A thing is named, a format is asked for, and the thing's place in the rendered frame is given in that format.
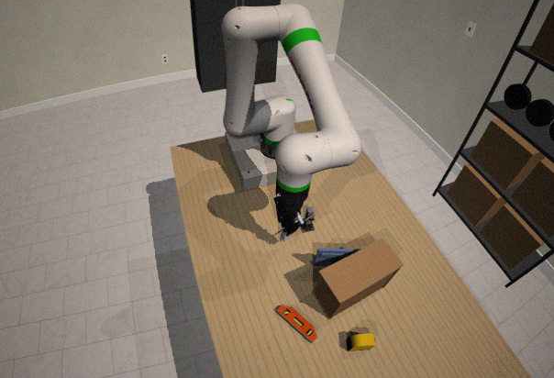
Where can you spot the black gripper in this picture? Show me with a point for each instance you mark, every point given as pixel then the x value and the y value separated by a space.
pixel 287 218

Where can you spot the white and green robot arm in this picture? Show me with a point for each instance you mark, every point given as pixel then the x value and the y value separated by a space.
pixel 336 142

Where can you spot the yellow tape measure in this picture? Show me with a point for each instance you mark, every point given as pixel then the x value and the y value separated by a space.
pixel 361 342

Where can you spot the orange spirit level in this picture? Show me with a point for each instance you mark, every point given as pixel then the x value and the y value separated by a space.
pixel 297 322

